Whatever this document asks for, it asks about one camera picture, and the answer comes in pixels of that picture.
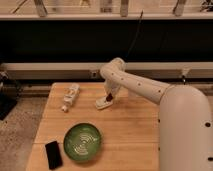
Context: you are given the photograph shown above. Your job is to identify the red chili pepper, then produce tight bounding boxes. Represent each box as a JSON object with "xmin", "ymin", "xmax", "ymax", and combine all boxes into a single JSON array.
[{"xmin": 106, "ymin": 95, "xmax": 113, "ymax": 101}]

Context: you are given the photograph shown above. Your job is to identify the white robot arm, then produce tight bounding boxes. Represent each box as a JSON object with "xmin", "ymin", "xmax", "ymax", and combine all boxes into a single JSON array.
[{"xmin": 100, "ymin": 58, "xmax": 213, "ymax": 171}]

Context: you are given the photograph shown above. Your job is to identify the green ribbed bowl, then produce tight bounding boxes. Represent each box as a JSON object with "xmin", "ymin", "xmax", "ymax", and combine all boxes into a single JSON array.
[{"xmin": 63, "ymin": 123, "xmax": 102, "ymax": 162}]

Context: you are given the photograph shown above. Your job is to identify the black smartphone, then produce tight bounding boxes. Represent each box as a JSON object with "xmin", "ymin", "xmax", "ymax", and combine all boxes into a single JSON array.
[{"xmin": 45, "ymin": 141, "xmax": 62, "ymax": 170}]

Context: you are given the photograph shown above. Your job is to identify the dark equipment at left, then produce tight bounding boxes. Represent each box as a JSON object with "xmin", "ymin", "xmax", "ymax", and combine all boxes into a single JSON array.
[{"xmin": 0, "ymin": 71, "xmax": 21, "ymax": 121}]

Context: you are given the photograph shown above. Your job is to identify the white wall outlet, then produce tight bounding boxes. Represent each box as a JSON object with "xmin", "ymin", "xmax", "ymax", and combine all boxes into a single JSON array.
[{"xmin": 92, "ymin": 71, "xmax": 97, "ymax": 78}]

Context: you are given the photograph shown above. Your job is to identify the black hanging cable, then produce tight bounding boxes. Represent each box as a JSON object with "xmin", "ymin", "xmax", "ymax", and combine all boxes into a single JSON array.
[{"xmin": 125, "ymin": 10, "xmax": 145, "ymax": 61}]

